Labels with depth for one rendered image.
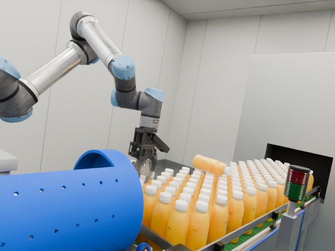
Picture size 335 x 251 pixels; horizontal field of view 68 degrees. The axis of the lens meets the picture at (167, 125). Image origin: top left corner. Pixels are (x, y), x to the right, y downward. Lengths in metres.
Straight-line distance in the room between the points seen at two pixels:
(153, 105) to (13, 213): 0.58
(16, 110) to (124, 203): 0.59
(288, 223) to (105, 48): 0.84
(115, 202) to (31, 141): 3.16
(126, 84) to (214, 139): 4.49
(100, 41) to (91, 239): 0.66
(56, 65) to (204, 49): 4.76
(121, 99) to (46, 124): 2.87
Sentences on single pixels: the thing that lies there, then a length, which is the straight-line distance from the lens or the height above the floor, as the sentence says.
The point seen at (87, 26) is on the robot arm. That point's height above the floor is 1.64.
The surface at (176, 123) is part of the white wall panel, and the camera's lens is 5.73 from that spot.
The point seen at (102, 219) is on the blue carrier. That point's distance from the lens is 0.59.
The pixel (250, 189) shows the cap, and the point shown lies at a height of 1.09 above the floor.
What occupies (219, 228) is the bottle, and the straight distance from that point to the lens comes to 0.94.
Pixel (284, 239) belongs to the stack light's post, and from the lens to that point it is 0.95.
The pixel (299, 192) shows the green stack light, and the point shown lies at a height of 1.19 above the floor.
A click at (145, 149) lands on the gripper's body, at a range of 0.92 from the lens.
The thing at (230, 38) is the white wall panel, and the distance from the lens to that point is 5.50.
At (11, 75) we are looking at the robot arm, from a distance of 0.97.
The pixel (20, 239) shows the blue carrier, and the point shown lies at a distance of 0.52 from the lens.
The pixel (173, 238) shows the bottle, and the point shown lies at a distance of 0.82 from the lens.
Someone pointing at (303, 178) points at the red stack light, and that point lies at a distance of 0.88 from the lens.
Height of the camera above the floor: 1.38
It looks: 4 degrees down
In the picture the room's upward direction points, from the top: 9 degrees clockwise
